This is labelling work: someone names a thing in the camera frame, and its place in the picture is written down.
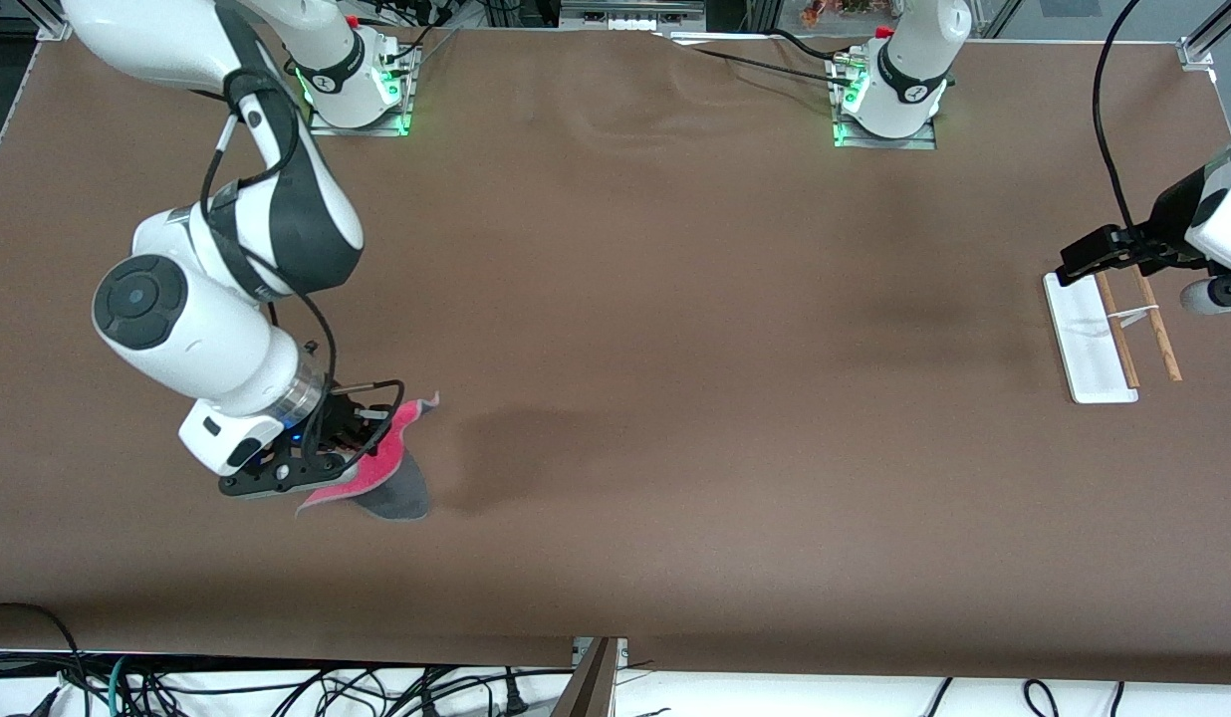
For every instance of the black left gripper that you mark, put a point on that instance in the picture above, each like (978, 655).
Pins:
(1169, 215)

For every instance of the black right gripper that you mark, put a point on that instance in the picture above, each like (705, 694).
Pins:
(339, 419)

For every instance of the pink and grey towel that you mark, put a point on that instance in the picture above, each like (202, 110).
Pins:
(396, 493)

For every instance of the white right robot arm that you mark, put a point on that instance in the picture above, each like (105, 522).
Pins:
(227, 339)

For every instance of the orange background object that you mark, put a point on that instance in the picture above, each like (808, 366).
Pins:
(835, 10)

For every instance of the grey metal device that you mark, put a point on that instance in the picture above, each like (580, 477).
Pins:
(630, 8)

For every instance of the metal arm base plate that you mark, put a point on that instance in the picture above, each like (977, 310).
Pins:
(322, 126)
(884, 143)

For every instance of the aluminium corner frame profile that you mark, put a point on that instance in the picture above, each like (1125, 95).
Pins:
(1198, 50)

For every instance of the aluminium frame post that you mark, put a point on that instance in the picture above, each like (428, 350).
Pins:
(591, 687)

